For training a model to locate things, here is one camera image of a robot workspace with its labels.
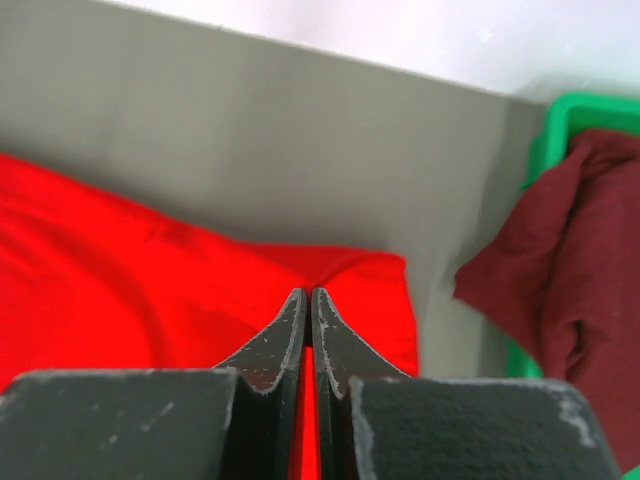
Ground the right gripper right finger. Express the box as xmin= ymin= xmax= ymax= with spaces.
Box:
xmin=311 ymin=288 xmax=620 ymax=479

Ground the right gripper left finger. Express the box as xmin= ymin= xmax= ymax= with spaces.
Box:
xmin=1 ymin=289 xmax=306 ymax=479

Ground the bright red t-shirt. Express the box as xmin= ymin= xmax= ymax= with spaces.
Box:
xmin=1 ymin=156 xmax=418 ymax=478

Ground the dark red t-shirt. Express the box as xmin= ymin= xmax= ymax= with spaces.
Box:
xmin=454 ymin=130 xmax=639 ymax=471

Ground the green plastic bin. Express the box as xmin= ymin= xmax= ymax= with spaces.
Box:
xmin=508 ymin=94 xmax=639 ymax=382

